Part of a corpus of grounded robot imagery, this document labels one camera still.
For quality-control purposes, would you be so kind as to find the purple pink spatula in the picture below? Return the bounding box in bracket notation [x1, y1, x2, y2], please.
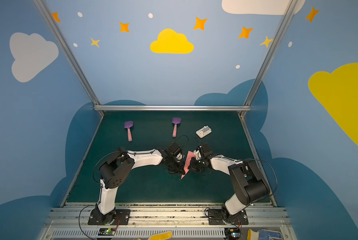
[124, 121, 134, 142]
[172, 117, 181, 138]

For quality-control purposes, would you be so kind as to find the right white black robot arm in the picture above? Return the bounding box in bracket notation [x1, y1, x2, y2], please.
[184, 144, 271, 221]

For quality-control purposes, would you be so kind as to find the green circuit board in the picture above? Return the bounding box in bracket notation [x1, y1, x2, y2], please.
[98, 228, 117, 236]
[224, 228, 241, 240]

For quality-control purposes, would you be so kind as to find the right green circuit board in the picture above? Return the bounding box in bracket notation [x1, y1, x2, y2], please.
[224, 228, 241, 240]

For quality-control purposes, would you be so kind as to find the blue white glove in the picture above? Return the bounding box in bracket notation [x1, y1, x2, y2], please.
[247, 229, 283, 240]

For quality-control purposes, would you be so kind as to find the yellow glove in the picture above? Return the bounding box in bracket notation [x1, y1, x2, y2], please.
[147, 231, 173, 240]

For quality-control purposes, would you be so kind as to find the aluminium frame post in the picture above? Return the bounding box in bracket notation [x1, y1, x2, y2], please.
[238, 0, 299, 120]
[34, 0, 101, 106]

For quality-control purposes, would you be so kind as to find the aluminium front rail base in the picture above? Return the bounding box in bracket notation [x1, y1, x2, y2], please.
[38, 203, 297, 240]

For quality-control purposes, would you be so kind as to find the left green circuit board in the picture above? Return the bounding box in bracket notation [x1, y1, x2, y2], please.
[98, 228, 117, 236]

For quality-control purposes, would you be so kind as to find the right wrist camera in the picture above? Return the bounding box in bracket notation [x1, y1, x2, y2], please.
[194, 150, 202, 160]

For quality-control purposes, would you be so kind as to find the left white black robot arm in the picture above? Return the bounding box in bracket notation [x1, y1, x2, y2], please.
[88, 142, 184, 225]

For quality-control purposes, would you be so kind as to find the right aluminium frame post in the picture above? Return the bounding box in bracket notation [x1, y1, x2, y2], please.
[238, 0, 299, 120]

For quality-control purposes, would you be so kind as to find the pink square paper sheet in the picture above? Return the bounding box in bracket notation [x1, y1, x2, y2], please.
[181, 151, 195, 179]

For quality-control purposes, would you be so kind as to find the left purple pink spatula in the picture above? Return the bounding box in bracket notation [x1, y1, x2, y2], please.
[124, 121, 134, 142]

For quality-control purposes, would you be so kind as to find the left aluminium frame post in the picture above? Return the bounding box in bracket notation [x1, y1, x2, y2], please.
[34, 0, 101, 106]

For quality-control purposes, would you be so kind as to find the right purple pink spatula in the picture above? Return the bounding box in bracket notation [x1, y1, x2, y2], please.
[172, 117, 181, 138]

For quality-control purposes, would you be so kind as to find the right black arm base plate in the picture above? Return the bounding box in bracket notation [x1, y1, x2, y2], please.
[204, 208, 249, 226]

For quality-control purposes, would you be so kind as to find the white small plastic device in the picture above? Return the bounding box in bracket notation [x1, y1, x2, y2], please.
[195, 126, 212, 139]

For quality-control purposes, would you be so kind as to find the horizontal aluminium frame bar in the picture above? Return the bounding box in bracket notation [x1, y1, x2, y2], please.
[94, 105, 251, 112]

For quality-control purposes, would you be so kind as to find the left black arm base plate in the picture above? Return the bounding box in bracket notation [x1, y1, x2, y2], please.
[88, 208, 131, 226]

